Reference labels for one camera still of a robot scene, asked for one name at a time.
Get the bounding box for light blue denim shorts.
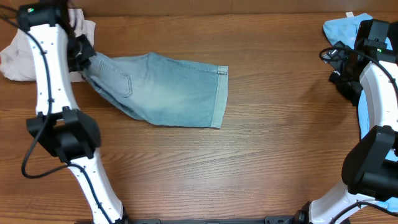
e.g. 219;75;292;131
83;52;229;128

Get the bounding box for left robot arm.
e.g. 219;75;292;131
17;1;129;223

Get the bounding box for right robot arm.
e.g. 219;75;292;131
286;38;397;223

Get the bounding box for black garment with print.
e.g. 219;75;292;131
329;70;363;106

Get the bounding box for light blue t-shirt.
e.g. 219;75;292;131
322;11;398;213

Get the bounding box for folded beige trousers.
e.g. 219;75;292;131
1;9;96;82

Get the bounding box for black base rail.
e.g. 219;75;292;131
124;215;294;224

